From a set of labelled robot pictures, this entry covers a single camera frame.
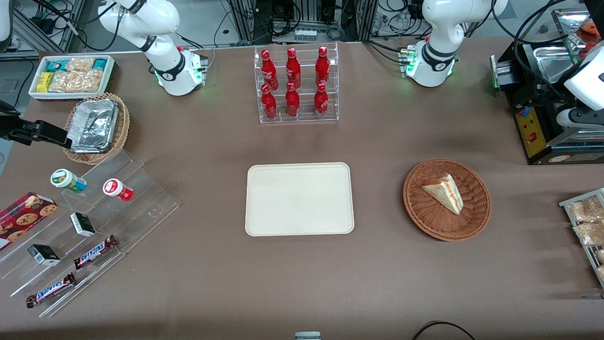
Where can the clear bag brown snacks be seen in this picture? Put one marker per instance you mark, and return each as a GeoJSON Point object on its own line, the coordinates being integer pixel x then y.
{"type": "Point", "coordinates": [601, 274]}
{"type": "Point", "coordinates": [585, 210]}
{"type": "Point", "coordinates": [600, 256]}
{"type": "Point", "coordinates": [590, 233]}

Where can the grey metal box green light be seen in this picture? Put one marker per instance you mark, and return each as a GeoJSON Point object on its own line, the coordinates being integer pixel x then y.
{"type": "Point", "coordinates": [502, 73]}

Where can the green lid white cup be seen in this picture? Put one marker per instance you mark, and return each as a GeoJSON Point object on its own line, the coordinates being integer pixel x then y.
{"type": "Point", "coordinates": [63, 178]}

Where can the orange red food packet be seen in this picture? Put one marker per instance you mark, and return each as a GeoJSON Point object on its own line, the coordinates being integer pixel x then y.
{"type": "Point", "coordinates": [590, 28]}

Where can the small grey block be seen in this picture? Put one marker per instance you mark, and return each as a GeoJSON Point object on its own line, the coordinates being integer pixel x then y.
{"type": "Point", "coordinates": [307, 336]}

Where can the red cola bottle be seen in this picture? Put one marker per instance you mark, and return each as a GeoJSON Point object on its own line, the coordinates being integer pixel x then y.
{"type": "Point", "coordinates": [321, 100]}
{"type": "Point", "coordinates": [269, 104]}
{"type": "Point", "coordinates": [292, 101]}
{"type": "Point", "coordinates": [322, 66]}
{"type": "Point", "coordinates": [268, 68]}
{"type": "Point", "coordinates": [293, 68]}

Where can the yellow snack packet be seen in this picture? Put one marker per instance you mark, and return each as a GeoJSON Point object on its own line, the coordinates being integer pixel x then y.
{"type": "Point", "coordinates": [45, 82]}

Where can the light tan wicker basket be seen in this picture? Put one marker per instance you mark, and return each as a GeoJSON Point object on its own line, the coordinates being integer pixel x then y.
{"type": "Point", "coordinates": [123, 125]}

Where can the brown wicker basket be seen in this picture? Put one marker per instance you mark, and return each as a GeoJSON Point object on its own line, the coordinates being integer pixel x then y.
{"type": "Point", "coordinates": [434, 222]}

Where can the teal snack packet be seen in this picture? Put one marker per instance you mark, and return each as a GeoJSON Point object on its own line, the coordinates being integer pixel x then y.
{"type": "Point", "coordinates": [100, 63]}
{"type": "Point", "coordinates": [55, 65]}

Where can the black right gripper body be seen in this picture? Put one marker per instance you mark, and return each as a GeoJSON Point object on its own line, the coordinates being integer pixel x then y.
{"type": "Point", "coordinates": [16, 128]}

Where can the aluminium foil container stack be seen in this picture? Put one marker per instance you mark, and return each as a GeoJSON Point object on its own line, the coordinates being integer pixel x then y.
{"type": "Point", "coordinates": [93, 125]}

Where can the stainless steel pan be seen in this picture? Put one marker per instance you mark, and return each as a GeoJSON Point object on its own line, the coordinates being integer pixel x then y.
{"type": "Point", "coordinates": [568, 21]}
{"type": "Point", "coordinates": [554, 63]}

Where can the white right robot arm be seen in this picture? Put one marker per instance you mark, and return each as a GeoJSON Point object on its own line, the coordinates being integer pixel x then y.
{"type": "Point", "coordinates": [166, 71]}

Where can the tray of packaged snacks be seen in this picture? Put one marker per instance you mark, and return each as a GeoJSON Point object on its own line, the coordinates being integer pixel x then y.
{"type": "Point", "coordinates": [573, 224]}

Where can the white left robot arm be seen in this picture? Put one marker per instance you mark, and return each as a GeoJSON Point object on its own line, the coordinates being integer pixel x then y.
{"type": "Point", "coordinates": [439, 28]}

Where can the clear acrylic step shelf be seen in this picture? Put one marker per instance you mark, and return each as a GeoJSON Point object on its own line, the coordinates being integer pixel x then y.
{"type": "Point", "coordinates": [141, 208]}

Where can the aluminium profile frame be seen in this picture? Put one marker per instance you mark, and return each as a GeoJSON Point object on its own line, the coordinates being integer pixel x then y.
{"type": "Point", "coordinates": [71, 28]}

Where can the red tartan cookie box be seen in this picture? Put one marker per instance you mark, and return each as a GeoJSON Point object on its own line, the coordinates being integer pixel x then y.
{"type": "Point", "coordinates": [26, 217]}

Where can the red lid white cup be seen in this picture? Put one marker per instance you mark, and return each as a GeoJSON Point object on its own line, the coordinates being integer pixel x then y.
{"type": "Point", "coordinates": [114, 188]}

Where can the white power strip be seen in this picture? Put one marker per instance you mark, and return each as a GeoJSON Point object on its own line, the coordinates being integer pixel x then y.
{"type": "Point", "coordinates": [305, 34]}

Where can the clear acrylic bottle rack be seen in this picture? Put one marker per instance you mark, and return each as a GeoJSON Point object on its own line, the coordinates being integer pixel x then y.
{"type": "Point", "coordinates": [304, 119]}

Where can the triangle sandwich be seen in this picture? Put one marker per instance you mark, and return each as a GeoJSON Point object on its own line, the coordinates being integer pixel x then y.
{"type": "Point", "coordinates": [444, 192]}

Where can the black machine yellow panel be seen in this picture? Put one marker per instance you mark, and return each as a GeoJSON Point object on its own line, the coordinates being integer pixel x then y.
{"type": "Point", "coordinates": [531, 130]}

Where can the large clear cracker bag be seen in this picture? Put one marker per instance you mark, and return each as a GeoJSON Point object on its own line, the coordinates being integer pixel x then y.
{"type": "Point", "coordinates": [78, 81]}

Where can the beige plastic tray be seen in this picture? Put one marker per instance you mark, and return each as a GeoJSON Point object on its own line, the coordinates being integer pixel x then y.
{"type": "Point", "coordinates": [299, 200]}

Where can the small clear cracker bag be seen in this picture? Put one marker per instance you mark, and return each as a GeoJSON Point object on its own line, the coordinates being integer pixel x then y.
{"type": "Point", "coordinates": [80, 63]}

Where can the Snickers chocolate bar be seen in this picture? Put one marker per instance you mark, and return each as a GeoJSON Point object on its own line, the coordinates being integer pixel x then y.
{"type": "Point", "coordinates": [51, 290]}
{"type": "Point", "coordinates": [94, 252]}

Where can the small black carton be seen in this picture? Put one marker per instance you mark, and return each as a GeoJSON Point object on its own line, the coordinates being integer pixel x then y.
{"type": "Point", "coordinates": [44, 255]}
{"type": "Point", "coordinates": [83, 225]}

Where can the white rectangular snack bin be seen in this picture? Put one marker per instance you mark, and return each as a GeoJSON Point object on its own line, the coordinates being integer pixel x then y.
{"type": "Point", "coordinates": [71, 96]}

